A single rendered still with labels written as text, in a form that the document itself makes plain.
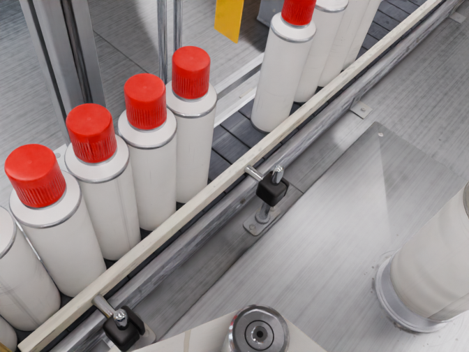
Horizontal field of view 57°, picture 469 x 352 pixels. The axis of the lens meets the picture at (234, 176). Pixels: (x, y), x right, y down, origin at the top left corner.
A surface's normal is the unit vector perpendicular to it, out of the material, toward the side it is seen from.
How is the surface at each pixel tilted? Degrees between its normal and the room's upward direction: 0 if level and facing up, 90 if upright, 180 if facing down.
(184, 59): 2
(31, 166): 3
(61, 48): 90
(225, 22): 90
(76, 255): 90
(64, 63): 90
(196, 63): 2
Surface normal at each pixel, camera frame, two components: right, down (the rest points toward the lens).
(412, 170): 0.11, -0.56
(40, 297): 0.91, 0.38
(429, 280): -0.83, 0.43
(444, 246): -0.97, 0.14
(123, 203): 0.70, 0.63
